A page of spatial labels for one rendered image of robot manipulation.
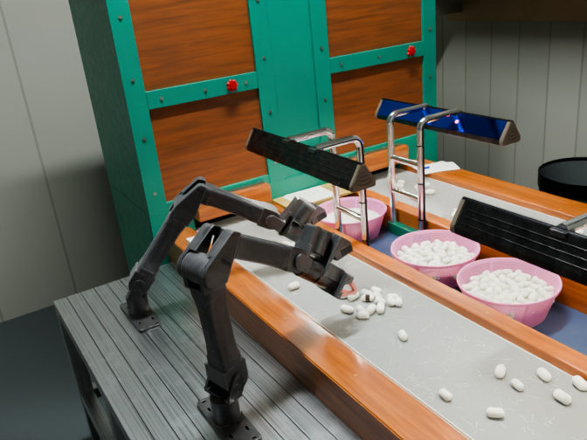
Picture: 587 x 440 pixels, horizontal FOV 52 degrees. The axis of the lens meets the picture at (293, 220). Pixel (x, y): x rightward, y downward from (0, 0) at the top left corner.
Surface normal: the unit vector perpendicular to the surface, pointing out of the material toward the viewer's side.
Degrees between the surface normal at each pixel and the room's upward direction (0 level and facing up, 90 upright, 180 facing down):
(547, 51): 90
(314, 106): 90
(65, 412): 0
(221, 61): 90
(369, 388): 0
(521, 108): 90
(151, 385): 0
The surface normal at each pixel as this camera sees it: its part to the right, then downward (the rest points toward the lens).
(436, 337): -0.10, -0.92
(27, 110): 0.53, 0.27
